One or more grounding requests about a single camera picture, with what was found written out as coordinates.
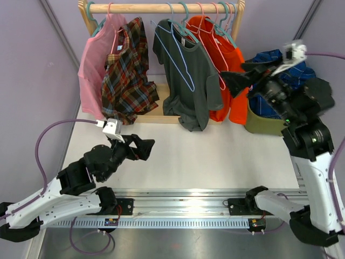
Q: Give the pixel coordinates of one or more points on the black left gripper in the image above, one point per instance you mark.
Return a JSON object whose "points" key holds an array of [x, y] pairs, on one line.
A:
{"points": [[144, 147]]}

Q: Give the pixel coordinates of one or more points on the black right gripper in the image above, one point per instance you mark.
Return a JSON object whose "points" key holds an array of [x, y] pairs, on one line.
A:
{"points": [[236, 81]]}

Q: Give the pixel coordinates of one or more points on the blue plaid shirt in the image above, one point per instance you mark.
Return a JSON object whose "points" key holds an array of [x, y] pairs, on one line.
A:
{"points": [[295, 76]]}

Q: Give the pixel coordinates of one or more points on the red brown plaid shirt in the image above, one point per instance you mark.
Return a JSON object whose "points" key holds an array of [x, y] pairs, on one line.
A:
{"points": [[126, 91]]}

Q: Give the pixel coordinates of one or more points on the pink hanger with plaid shirt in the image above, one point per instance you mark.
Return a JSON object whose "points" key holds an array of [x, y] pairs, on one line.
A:
{"points": [[116, 20]]}

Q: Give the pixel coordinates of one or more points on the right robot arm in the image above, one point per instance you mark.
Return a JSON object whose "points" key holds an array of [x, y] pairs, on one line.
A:
{"points": [[310, 145]]}

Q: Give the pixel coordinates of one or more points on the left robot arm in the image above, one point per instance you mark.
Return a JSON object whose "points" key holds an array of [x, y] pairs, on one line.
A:
{"points": [[73, 192]]}

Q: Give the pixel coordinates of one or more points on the orange t-shirt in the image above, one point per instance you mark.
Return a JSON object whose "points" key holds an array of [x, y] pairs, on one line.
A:
{"points": [[235, 109]]}

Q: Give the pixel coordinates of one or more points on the blue hanger at rack end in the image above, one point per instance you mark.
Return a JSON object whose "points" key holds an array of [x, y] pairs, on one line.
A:
{"points": [[232, 23]]}

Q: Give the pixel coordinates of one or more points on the teal hanger with orange shirt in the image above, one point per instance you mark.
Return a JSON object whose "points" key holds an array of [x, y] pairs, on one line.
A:
{"points": [[222, 28]]}

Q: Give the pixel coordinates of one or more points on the dark grey shirt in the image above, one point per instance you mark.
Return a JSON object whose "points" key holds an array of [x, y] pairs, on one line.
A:
{"points": [[192, 79]]}

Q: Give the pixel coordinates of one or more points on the pink hanger at rack end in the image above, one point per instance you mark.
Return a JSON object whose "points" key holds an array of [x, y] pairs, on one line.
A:
{"points": [[228, 27]]}

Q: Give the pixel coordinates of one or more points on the teal hanger with grey shirt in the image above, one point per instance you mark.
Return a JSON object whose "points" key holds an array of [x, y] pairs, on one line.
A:
{"points": [[182, 26]]}

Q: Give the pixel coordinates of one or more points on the pink shirt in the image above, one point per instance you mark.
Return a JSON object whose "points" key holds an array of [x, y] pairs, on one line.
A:
{"points": [[92, 70]]}

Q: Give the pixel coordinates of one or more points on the teal hanger with pink shirt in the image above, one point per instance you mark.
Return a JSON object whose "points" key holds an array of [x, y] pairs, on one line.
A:
{"points": [[96, 27]]}

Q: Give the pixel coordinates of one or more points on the green laundry basket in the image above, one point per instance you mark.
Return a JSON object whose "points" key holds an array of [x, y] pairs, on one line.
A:
{"points": [[260, 125]]}

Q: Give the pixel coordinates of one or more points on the wooden clothes rack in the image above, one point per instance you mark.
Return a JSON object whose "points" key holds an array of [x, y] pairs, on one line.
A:
{"points": [[156, 116]]}

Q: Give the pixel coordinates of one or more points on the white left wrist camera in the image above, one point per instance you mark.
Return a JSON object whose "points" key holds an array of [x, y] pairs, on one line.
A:
{"points": [[111, 129]]}

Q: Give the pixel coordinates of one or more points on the pink empty wire hanger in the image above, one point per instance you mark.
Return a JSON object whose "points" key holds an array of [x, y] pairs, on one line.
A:
{"points": [[197, 26], [225, 47]]}

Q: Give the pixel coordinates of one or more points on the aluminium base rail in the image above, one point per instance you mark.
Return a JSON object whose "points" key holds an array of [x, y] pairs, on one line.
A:
{"points": [[164, 208]]}

